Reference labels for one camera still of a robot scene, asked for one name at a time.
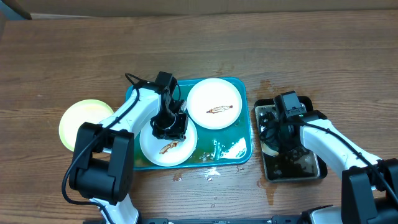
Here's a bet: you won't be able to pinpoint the yellow green scrubbing sponge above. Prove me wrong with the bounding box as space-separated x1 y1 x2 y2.
261 142 279 157

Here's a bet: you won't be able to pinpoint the white plate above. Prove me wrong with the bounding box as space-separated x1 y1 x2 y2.
187 78 243 130
139 118 198 167

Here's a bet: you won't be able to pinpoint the pale yellow plate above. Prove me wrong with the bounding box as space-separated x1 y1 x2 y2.
58 99 114 151

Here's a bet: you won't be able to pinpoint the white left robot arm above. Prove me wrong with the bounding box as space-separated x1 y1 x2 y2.
61 83 188 223

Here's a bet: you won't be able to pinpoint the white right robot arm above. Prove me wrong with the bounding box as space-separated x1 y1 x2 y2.
266 115 397 223

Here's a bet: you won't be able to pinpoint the black soapy water tray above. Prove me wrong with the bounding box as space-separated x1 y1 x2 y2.
254 98 328 183

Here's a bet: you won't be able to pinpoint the teal plastic tray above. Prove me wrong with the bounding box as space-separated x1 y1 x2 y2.
134 77 253 170

